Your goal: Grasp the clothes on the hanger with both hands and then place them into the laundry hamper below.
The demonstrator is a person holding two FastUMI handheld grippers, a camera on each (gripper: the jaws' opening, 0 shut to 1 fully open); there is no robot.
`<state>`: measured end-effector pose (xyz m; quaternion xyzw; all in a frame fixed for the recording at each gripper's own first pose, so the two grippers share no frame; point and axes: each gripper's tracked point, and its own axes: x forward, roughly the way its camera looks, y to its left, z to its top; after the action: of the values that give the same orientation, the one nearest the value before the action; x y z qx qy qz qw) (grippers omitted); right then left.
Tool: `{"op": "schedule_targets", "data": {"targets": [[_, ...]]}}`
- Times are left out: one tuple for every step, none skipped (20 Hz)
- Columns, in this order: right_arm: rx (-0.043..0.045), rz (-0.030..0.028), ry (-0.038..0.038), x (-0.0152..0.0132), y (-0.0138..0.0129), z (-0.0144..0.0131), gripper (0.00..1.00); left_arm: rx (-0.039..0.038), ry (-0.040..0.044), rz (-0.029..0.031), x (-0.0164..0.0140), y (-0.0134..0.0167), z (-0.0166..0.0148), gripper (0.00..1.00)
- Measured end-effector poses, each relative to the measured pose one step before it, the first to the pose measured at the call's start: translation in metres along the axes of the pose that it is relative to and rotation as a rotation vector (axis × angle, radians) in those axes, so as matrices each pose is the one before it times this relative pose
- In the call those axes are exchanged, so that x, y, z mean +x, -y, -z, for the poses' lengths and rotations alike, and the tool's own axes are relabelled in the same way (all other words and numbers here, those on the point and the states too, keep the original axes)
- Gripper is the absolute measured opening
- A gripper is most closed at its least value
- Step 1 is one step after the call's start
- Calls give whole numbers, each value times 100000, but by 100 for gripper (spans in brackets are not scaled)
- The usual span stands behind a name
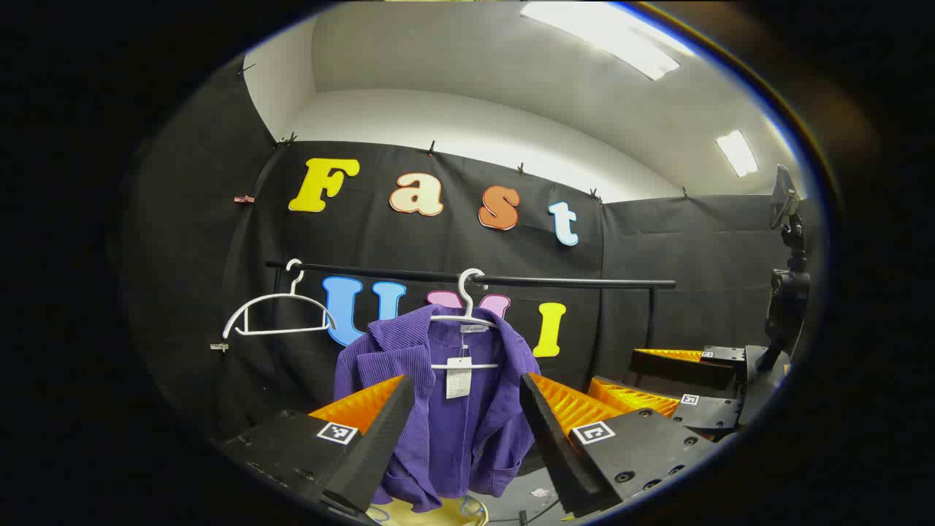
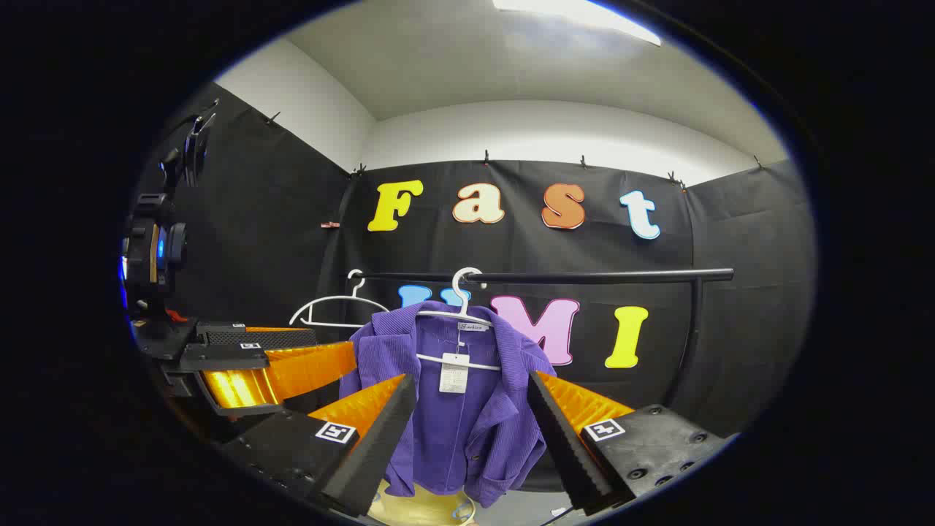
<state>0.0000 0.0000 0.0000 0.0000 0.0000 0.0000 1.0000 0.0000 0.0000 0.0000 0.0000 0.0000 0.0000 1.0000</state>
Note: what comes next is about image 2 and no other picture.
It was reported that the purple corduroy jacket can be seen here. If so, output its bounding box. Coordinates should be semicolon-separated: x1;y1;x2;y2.
338;301;557;508

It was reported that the beige laundry hamper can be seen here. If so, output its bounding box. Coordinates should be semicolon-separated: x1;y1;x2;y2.
365;479;479;526

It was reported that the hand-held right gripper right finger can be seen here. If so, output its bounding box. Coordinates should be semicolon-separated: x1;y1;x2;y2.
527;371;731;515

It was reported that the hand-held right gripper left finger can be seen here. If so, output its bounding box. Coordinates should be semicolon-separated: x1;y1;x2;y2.
219;374;419;518

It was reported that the black metal clothes rail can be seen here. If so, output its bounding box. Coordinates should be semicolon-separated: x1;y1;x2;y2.
347;267;735;411

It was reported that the white plastic clothes hanger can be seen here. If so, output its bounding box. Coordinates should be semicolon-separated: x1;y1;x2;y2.
415;267;505;372
289;269;392;329

